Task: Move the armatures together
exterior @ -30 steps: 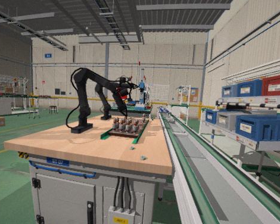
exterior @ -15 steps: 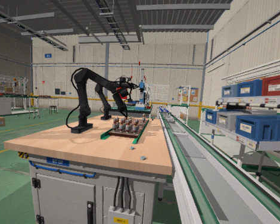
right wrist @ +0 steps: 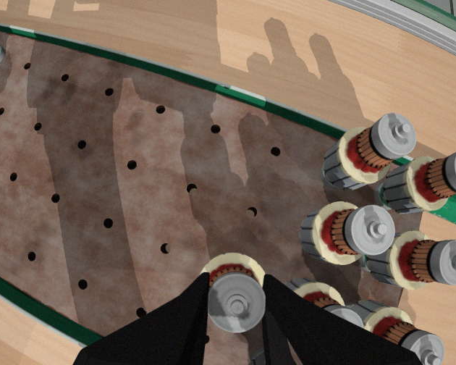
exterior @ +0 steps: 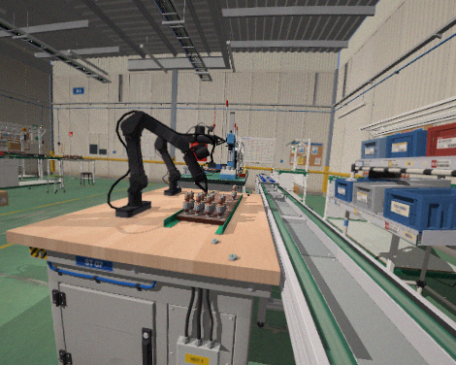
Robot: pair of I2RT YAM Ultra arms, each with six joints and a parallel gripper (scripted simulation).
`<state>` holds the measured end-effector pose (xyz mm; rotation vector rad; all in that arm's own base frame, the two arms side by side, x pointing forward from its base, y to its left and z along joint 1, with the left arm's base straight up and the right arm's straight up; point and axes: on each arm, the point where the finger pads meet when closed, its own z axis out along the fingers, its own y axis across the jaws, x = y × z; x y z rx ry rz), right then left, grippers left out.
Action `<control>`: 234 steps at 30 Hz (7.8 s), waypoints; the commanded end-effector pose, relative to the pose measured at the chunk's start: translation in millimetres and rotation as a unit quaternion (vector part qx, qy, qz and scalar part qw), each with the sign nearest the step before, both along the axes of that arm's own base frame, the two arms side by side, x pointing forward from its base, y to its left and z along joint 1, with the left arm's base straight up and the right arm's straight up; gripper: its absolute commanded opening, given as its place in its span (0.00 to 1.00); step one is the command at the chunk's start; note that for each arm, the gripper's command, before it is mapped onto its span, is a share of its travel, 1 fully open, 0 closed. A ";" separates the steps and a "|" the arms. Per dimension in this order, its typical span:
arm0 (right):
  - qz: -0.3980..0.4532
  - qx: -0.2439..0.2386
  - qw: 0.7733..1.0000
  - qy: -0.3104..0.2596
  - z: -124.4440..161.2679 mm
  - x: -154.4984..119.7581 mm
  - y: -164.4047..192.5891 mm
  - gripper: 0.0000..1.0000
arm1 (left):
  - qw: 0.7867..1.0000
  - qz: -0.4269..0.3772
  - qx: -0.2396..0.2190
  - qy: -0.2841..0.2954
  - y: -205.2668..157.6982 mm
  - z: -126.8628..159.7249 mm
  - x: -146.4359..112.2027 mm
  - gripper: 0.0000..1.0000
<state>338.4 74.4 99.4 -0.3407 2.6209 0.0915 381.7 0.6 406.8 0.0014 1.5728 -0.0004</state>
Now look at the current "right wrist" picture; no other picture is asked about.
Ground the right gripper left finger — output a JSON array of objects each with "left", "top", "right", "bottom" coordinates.
[{"left": 73, "top": 272, "right": 210, "bottom": 365}]

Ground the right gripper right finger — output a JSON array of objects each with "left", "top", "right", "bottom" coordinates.
[{"left": 262, "top": 274, "right": 423, "bottom": 365}]

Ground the brown perforated board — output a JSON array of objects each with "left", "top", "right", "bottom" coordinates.
[{"left": 0, "top": 31, "right": 403, "bottom": 337}]

